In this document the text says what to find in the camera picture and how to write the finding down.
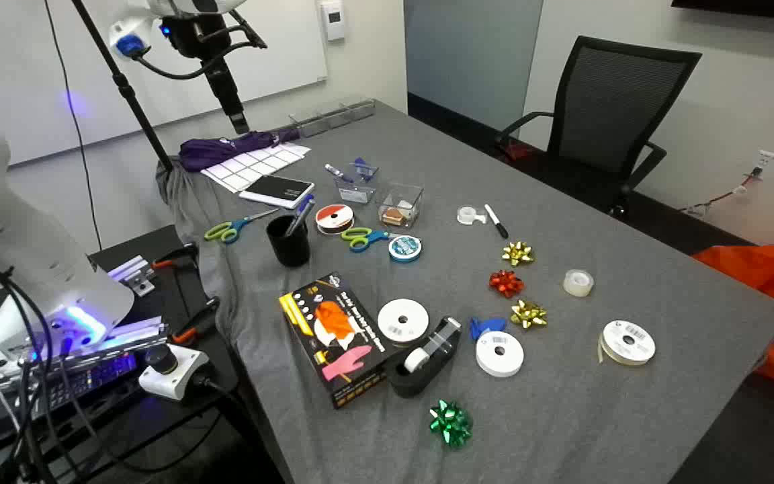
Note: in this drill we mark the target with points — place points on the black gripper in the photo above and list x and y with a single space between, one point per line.
200 35

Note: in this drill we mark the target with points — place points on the tan twine spool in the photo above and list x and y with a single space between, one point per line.
393 215

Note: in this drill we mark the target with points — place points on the clear container with blue items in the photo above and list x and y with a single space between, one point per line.
352 184

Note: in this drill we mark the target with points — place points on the purple cloth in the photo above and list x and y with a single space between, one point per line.
226 148

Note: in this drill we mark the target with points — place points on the black notebook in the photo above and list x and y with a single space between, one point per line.
277 189

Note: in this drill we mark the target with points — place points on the black tripod pole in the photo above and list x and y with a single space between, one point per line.
121 83

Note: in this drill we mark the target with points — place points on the blue pen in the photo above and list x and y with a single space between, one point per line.
300 215

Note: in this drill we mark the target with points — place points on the black cup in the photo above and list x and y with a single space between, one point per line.
288 246

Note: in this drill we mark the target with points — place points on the red and white ribbon spool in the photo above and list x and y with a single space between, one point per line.
333 217

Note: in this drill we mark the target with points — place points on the blue and green scissors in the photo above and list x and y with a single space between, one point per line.
360 236

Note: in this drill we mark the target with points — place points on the whiteboard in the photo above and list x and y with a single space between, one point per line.
11 71

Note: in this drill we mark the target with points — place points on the teal ribbon spool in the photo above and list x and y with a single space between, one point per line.
405 248

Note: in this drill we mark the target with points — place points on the black box with orange print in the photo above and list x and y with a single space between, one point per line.
337 338

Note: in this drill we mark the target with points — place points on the small white tape roll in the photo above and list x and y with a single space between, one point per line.
468 215

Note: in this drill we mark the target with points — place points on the black marker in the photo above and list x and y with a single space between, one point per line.
495 222

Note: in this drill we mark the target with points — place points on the black tape dispenser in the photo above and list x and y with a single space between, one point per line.
422 359

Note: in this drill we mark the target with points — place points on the gold gift bow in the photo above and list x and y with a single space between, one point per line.
527 316
516 252

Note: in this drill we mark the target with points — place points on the red gift bow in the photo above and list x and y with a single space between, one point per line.
505 282

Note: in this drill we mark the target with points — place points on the blue gift bow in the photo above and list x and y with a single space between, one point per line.
481 326

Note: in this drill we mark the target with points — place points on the green gift bow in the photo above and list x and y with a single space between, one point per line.
450 423

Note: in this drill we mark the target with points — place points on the black office chair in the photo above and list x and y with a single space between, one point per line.
617 107

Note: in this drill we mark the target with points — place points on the grey tablecloth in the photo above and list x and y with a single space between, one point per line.
583 404

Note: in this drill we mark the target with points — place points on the white wall thermostat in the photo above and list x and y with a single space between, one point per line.
333 17

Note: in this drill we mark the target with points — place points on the silver metal bracket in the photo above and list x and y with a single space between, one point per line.
133 273

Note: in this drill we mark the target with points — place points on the silver robot base rail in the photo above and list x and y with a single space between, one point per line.
73 352

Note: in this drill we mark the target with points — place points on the black wall screen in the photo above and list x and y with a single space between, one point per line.
745 5

